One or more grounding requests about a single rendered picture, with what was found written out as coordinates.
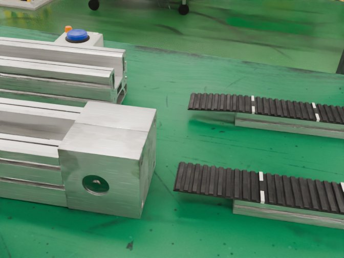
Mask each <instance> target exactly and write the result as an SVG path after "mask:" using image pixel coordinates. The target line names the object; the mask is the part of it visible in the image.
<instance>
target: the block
mask: <svg viewBox="0 0 344 258"><path fill-rule="evenodd" d="M156 124H157V110H156V109H150V108H145V107H136V106H128V105H119V104H111V103H102V102H93V101H88V102H87V104H86V105H85V107H84V108H83V110H82V111H81V113H80V114H79V116H78V118H77V119H76V121H75V122H74V124H73V125H72V127H71V128H70V130H69V131H68V133H67V134H66V136H65V137H64V139H63V140H62V142H61V144H60V145H59V147H58V148H57V151H58V156H59V161H60V167H61V173H62V178H63V183H64V188H65V192H66V197H67V203H68V208H69V209H76V210H83V211H90V212H96V213H103V214H110V215H115V216H121V217H128V218H135V219H140V218H141V214H142V211H143V207H144V203H145V200H146V196H147V193H148V189H149V186H150V183H151V180H152V176H153V173H154V169H155V166H156Z"/></svg>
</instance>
